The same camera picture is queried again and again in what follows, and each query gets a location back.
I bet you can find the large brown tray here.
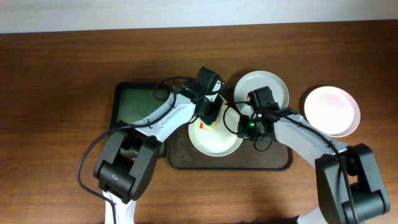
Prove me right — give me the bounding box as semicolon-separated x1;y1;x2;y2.
166;124;293;170

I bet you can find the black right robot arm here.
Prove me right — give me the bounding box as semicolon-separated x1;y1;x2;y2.
238;108;391;223

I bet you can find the green and yellow sponge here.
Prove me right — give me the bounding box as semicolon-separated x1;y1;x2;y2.
200;95;227;130

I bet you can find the white plate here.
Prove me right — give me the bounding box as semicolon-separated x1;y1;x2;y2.
188;105;243;157
234;71;289;108
303;86;361;138

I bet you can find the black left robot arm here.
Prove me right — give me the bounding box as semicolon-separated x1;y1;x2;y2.
93;82;223;223

